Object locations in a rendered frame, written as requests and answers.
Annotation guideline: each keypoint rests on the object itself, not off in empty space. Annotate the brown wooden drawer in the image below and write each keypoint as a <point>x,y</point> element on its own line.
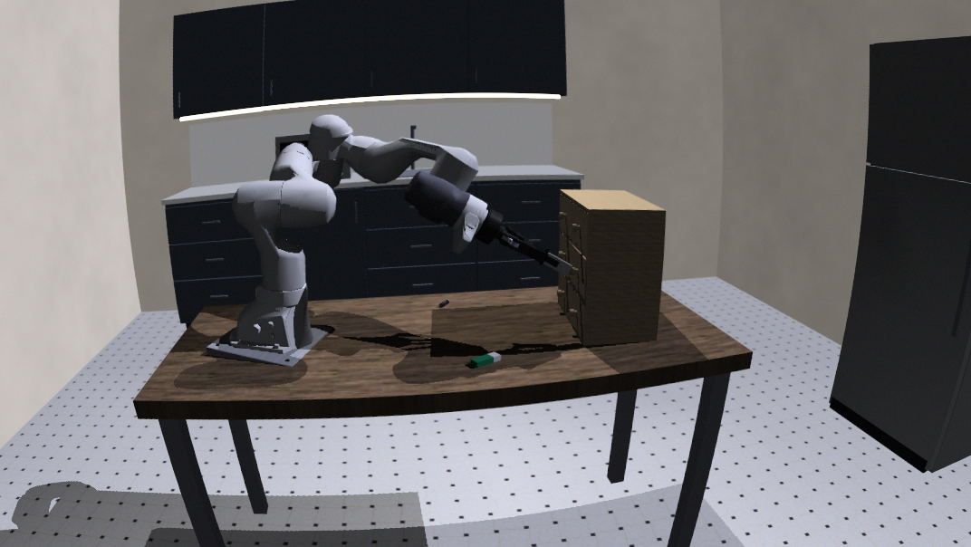
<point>566,215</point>
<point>576,312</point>
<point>565,292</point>
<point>578,271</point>
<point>580,227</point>
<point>566,248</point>

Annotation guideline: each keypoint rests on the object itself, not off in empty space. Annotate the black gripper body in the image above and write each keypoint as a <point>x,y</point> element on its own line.
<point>490,228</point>

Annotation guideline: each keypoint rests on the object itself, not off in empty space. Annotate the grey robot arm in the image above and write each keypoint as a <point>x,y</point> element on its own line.
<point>277,320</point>

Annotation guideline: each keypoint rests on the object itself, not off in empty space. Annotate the green and white eraser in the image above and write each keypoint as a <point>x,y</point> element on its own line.
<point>485,359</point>

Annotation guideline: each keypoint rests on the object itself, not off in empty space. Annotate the small dark brown chest of drawers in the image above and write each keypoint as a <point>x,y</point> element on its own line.
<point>625,253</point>

